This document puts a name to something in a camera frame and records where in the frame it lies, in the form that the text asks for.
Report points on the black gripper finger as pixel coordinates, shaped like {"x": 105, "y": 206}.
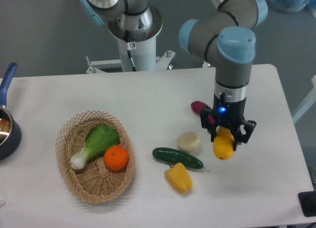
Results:
{"x": 242, "y": 130}
{"x": 211, "y": 129}

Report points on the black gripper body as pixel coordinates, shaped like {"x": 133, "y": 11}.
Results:
{"x": 229, "y": 112}

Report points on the yellow mango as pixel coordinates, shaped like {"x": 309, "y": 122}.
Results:
{"x": 223, "y": 145}

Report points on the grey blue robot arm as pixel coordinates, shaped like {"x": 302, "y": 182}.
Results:
{"x": 226, "y": 42}

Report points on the purple sweet potato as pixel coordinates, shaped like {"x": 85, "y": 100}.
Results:
{"x": 197, "y": 107}

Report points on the green cucumber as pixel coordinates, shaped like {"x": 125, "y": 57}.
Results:
{"x": 176, "y": 156}

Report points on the yellow bell pepper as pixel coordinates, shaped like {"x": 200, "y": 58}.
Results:
{"x": 179, "y": 178}

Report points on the black device at table edge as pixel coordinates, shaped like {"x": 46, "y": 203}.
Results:
{"x": 308, "y": 203}

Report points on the orange fruit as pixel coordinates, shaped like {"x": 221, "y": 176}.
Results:
{"x": 116, "y": 158}

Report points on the green bok choy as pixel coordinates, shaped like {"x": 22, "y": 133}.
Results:
{"x": 98, "y": 140}

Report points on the wicker basket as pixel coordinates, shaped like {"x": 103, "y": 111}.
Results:
{"x": 94, "y": 183}

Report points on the blue plastic bag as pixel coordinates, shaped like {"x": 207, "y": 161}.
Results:
{"x": 289, "y": 6}

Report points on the blue saucepan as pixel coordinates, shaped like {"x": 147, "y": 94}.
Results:
{"x": 10, "y": 132}

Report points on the white frame at right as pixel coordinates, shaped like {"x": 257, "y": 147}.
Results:
{"x": 306, "y": 103}

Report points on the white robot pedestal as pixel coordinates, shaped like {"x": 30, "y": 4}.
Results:
{"x": 137, "y": 44}

